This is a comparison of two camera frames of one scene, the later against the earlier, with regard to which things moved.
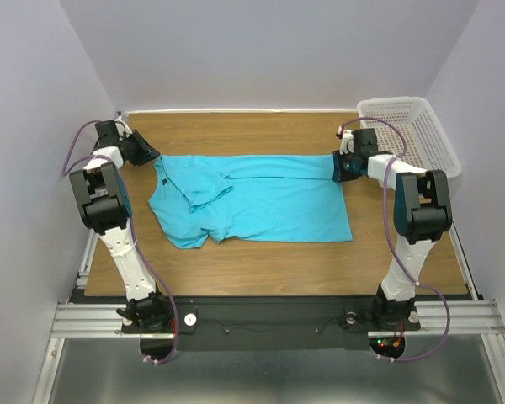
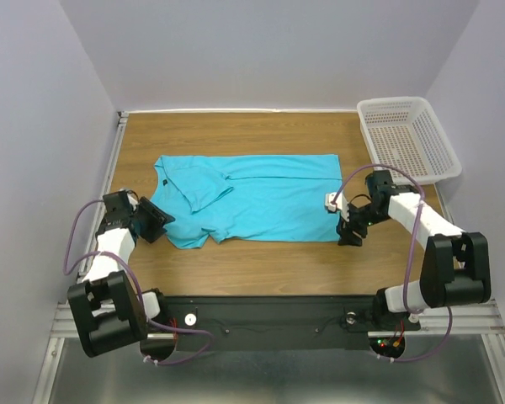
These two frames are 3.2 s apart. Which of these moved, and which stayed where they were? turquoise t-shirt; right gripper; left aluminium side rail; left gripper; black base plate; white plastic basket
Moved: right gripper; left gripper
Stayed: white plastic basket; black base plate; turquoise t-shirt; left aluminium side rail
